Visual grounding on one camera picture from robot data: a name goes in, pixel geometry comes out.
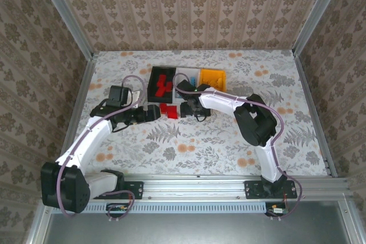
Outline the grey slotted cable duct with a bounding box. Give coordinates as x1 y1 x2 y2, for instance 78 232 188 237
82 201 268 214

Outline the grey metal sheet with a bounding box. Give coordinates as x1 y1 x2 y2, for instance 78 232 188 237
42 212 353 244

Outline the white plastic bin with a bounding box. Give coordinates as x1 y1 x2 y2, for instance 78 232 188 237
172 67 201 105

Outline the black plastic bin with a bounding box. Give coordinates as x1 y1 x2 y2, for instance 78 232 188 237
148 65 177 105

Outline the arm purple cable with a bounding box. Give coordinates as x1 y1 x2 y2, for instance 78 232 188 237
56 74 145 222
172 73 303 221

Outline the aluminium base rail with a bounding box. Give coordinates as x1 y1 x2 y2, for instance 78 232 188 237
85 177 353 200

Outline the floral patterned table cover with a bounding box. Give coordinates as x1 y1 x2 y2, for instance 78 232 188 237
65 50 330 177

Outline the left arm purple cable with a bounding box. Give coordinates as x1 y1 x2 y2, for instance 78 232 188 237
56 74 145 222

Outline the aluminium frame bar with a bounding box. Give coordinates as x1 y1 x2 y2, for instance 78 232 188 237
339 195 366 244
24 206 55 244

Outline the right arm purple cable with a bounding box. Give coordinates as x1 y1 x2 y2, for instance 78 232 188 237
172 73 303 221

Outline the aluminium side rail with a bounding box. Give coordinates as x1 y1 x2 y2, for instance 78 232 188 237
293 52 339 178
58 54 98 167

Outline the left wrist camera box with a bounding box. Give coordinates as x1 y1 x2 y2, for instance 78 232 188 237
109 85 142 109

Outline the aluminium frame post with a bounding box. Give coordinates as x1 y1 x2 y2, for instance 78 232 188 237
32 0 96 60
292 0 349 56

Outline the left gripper thin black cable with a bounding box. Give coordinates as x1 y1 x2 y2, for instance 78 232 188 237
112 121 136 134

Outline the orange plastic bin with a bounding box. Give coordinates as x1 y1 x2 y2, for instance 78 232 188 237
198 67 227 94

